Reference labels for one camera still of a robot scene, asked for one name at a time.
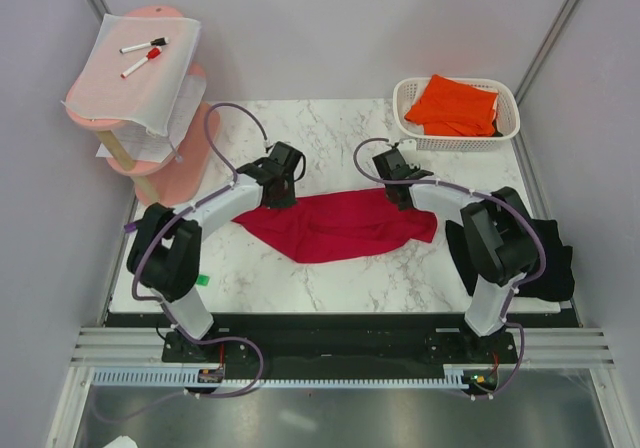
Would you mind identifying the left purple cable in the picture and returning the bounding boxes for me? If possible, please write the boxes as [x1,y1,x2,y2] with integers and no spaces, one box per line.
[89,102,274,423]

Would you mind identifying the pink tiered shelf stand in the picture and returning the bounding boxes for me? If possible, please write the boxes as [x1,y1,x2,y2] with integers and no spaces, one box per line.
[63,5,210,206]

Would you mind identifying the black folded t shirt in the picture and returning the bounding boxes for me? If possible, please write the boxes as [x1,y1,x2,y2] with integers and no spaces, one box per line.
[445,219,575,302]

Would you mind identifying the red t shirt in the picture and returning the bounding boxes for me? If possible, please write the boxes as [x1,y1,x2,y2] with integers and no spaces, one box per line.
[234,188,438,264]

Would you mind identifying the white paper sheets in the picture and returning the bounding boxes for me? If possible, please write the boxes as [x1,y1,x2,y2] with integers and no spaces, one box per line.
[113,74,207,163]

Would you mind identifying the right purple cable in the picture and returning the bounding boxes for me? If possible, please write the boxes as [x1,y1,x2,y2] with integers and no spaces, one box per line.
[352,137,546,402]

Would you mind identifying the black capped whiteboard marker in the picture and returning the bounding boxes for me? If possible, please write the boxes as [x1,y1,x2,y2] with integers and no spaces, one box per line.
[119,37,170,54]

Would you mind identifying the purple cable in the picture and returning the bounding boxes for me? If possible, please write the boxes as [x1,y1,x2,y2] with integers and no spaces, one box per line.
[352,137,546,402]
[89,102,274,423]

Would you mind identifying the white slotted cable duct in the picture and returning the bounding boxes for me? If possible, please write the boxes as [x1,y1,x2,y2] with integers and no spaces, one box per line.
[92,367,469,390]

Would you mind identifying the white mesh cloth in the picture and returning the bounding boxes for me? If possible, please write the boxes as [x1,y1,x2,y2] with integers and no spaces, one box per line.
[65,15,201,137]

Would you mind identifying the red capped whiteboard marker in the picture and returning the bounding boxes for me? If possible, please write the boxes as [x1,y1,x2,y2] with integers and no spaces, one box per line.
[120,46,162,79]

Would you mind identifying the green capped marker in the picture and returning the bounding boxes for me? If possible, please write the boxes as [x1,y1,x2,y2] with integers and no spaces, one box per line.
[196,274,210,286]

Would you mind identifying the crumpled white paper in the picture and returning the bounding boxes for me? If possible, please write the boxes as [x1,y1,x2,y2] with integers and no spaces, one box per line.
[103,435,138,448]

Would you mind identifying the white plastic basket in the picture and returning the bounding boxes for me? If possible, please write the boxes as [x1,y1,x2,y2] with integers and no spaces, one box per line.
[393,75,521,152]

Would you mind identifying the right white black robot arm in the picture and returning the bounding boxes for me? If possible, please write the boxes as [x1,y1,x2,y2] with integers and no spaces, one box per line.
[373,148,546,362]

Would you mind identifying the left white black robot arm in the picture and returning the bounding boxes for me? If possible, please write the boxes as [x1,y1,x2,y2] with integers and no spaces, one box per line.
[126,142,306,361]

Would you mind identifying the orange t shirt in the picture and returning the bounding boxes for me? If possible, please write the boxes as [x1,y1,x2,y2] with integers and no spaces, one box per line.
[404,75,498,137]

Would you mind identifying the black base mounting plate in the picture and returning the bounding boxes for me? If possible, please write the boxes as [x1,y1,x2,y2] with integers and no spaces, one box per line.
[162,314,517,379]

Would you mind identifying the aluminium frame rail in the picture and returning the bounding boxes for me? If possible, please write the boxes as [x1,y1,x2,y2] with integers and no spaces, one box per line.
[71,328,614,369]

